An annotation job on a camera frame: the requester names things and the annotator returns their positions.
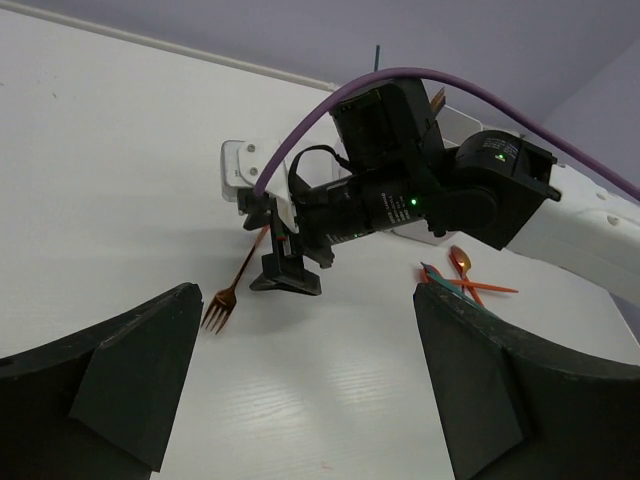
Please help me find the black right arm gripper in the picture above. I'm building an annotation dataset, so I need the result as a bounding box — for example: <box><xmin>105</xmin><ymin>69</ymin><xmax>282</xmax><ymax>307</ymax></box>
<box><xmin>249</xmin><ymin>169</ymin><xmax>425</xmax><ymax>295</ymax></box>

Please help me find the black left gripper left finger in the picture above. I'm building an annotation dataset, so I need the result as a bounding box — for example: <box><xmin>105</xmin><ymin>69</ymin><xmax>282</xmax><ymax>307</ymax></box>
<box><xmin>1</xmin><ymin>283</ymin><xmax>203</xmax><ymax>479</ymax></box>

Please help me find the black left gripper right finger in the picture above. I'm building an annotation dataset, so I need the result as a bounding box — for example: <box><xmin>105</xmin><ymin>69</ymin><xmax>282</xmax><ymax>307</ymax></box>
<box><xmin>414</xmin><ymin>282</ymin><xmax>639</xmax><ymax>479</ymax></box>

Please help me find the copper fork long handle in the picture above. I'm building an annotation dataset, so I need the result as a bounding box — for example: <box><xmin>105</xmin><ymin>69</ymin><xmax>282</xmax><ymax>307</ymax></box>
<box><xmin>200</xmin><ymin>226</ymin><xmax>270</xmax><ymax>334</ymax></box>

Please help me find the teal chopstick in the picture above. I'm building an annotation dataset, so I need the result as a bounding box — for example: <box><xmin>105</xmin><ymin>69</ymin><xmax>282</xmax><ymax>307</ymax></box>
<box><xmin>416</xmin><ymin>262</ymin><xmax>477</xmax><ymax>306</ymax></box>
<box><xmin>373</xmin><ymin>44</ymin><xmax>381</xmax><ymax>72</ymax></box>

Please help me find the orange plastic spoon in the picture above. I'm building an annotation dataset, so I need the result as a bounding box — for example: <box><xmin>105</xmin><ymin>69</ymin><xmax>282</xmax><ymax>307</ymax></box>
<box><xmin>414</xmin><ymin>265</ymin><xmax>518</xmax><ymax>294</ymax></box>

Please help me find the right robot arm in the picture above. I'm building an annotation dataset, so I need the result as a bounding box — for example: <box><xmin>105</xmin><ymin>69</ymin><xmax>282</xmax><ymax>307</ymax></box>
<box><xmin>245</xmin><ymin>75</ymin><xmax>639</xmax><ymax>479</ymax></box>

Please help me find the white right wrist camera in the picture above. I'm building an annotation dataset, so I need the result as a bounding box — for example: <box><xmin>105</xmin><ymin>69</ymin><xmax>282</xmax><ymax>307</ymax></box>
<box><xmin>220</xmin><ymin>139</ymin><xmax>299</xmax><ymax>233</ymax></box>

